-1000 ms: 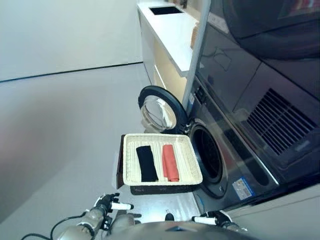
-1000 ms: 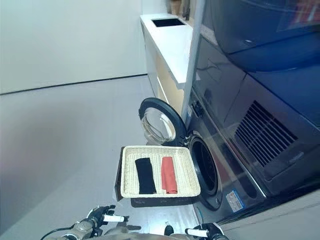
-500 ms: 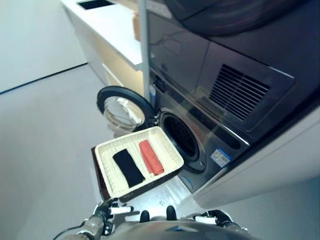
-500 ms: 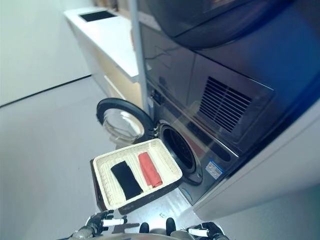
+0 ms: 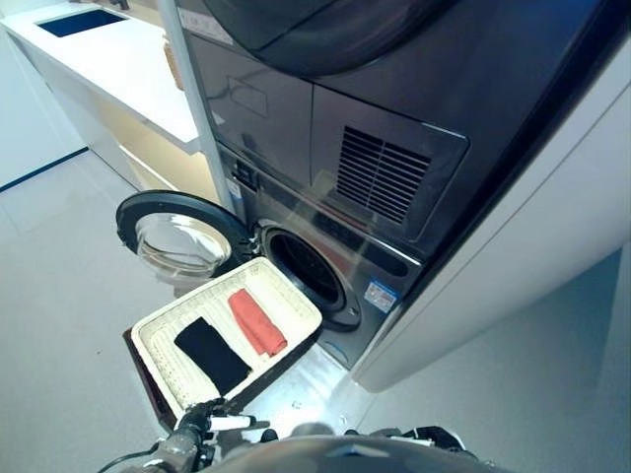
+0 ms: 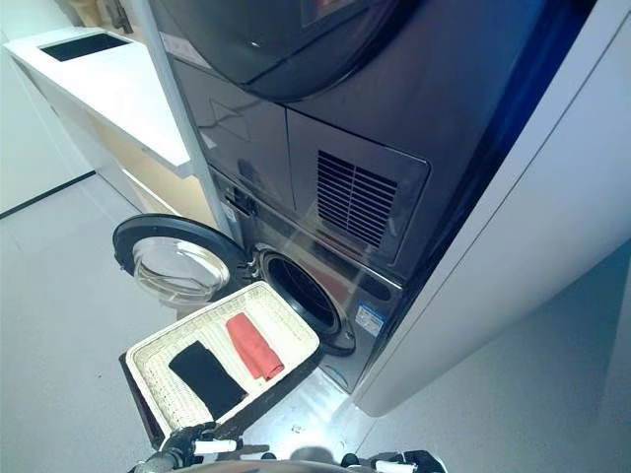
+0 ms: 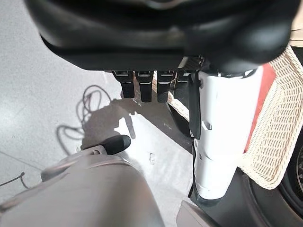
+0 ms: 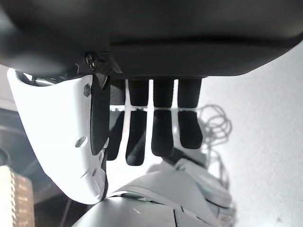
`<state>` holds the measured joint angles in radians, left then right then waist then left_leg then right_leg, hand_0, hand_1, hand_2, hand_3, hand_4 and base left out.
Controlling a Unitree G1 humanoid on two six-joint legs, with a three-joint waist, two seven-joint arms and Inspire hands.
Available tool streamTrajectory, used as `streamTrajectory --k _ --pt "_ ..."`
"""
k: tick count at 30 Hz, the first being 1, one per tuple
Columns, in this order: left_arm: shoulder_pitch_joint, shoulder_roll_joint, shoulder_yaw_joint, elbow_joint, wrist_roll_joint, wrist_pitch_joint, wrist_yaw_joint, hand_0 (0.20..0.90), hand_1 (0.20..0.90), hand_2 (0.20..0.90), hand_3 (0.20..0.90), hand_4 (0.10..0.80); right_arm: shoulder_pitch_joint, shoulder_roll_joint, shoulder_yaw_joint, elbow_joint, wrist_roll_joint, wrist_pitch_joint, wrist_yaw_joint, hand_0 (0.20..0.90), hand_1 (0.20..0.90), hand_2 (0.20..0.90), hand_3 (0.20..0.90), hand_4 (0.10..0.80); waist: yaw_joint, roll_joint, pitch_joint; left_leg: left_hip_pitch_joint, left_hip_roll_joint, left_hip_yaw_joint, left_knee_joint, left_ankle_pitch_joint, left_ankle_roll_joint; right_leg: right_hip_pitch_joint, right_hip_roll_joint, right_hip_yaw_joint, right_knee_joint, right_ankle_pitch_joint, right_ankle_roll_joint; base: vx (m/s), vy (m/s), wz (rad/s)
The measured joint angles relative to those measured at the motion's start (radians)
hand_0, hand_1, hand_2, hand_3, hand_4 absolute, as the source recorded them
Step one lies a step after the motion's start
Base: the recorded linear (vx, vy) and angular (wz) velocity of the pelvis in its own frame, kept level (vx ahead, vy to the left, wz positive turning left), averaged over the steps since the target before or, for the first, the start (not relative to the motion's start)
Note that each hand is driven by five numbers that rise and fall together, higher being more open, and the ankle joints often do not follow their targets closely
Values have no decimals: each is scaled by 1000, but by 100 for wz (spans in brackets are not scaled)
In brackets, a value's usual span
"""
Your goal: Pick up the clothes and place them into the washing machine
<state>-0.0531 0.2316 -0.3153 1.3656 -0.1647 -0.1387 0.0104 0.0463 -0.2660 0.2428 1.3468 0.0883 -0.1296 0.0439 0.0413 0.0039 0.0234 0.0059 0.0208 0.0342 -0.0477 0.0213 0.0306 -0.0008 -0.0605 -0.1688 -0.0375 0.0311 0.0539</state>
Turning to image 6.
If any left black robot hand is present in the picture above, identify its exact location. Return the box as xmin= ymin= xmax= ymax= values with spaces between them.
xmin=156 ymin=422 xmax=271 ymax=468

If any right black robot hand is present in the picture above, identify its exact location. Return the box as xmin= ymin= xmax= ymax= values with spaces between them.
xmin=339 ymin=448 xmax=449 ymax=473

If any narrow white cabinet post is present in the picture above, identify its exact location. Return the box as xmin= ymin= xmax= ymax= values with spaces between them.
xmin=131 ymin=0 xmax=239 ymax=250

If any silver robot torso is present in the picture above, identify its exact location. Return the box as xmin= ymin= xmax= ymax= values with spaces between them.
xmin=194 ymin=444 xmax=349 ymax=473

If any blue energy label sticker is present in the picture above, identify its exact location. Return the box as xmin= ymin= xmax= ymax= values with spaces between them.
xmin=354 ymin=304 xmax=385 ymax=330

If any black cloth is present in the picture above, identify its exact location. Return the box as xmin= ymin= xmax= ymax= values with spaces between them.
xmin=168 ymin=340 xmax=248 ymax=421

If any red cloth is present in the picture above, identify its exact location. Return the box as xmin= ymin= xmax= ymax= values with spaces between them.
xmin=225 ymin=311 xmax=286 ymax=383

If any round glass washer door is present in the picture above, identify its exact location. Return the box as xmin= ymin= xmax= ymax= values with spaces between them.
xmin=111 ymin=212 xmax=244 ymax=309

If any dark grey stacked dryer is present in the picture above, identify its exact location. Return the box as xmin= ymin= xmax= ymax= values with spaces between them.
xmin=146 ymin=0 xmax=610 ymax=277

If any silver front-load washing machine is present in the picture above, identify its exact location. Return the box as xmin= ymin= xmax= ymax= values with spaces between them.
xmin=205 ymin=162 xmax=411 ymax=395

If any white counter cabinet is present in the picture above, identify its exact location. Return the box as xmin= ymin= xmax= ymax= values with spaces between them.
xmin=1 ymin=26 xmax=208 ymax=221

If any white wicker laundry basket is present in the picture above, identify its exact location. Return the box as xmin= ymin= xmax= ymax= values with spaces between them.
xmin=124 ymin=280 xmax=321 ymax=436

